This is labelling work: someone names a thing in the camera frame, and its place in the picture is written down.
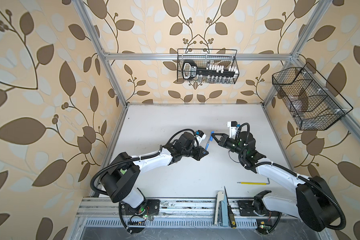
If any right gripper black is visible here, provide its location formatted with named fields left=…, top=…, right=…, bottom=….
left=211, top=132, right=246, bottom=158

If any blue pen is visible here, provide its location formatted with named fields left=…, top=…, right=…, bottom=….
left=205, top=136, right=213, bottom=150

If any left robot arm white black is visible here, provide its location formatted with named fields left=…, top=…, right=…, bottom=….
left=90, top=129, right=208, bottom=234

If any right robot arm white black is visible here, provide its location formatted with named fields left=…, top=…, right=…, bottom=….
left=211, top=121, right=347, bottom=232

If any beige blue utility tool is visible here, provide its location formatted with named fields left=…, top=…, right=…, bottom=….
left=213, top=191, right=230, bottom=227

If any black screwdriver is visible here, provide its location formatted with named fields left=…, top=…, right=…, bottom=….
left=224, top=188, right=237, bottom=229

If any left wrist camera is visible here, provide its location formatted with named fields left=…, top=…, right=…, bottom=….
left=196, top=130, right=206, bottom=145

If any black socket set rail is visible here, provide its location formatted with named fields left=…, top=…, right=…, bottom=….
left=179, top=60, right=239, bottom=80

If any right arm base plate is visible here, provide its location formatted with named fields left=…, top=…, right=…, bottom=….
left=238, top=200, right=270, bottom=217

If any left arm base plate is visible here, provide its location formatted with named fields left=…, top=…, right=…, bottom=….
left=120, top=199, right=161, bottom=217

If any back wire basket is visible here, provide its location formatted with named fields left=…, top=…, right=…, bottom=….
left=177, top=48, right=240, bottom=85

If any wire basket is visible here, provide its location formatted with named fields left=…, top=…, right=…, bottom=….
left=272, top=63, right=354, bottom=131
left=177, top=48, right=240, bottom=85

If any right wire basket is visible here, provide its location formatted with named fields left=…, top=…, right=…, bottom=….
left=272, top=63, right=354, bottom=131

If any aluminium front rail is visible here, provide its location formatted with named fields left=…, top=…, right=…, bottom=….
left=76, top=198, right=223, bottom=229

